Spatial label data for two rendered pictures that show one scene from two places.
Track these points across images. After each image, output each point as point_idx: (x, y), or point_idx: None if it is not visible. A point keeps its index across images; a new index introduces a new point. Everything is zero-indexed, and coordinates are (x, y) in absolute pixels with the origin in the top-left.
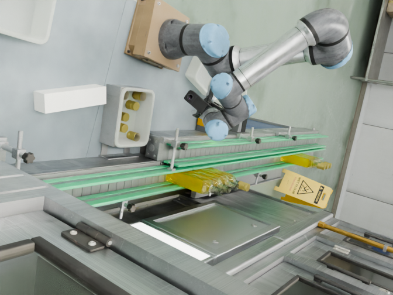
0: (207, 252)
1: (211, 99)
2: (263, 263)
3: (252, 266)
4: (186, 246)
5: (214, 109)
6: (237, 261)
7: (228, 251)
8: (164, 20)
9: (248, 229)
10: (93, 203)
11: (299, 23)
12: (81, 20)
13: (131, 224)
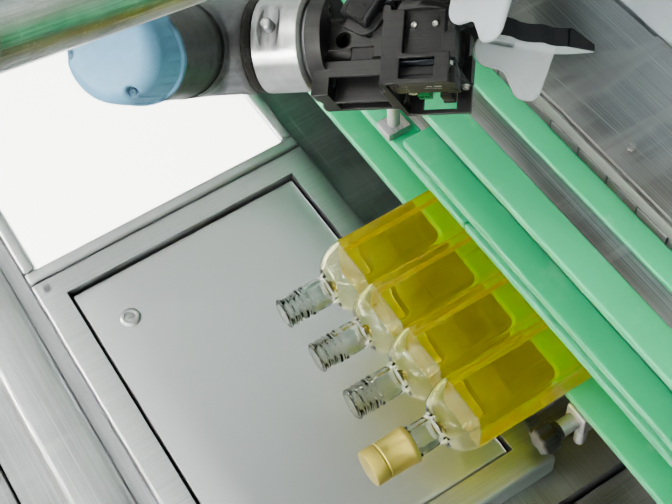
0: (53, 265)
1: (449, 9)
2: (11, 446)
3: (5, 404)
4: (106, 223)
5: (288, 11)
6: (2, 338)
7: (55, 330)
8: None
9: (229, 484)
10: None
11: None
12: None
13: (260, 114)
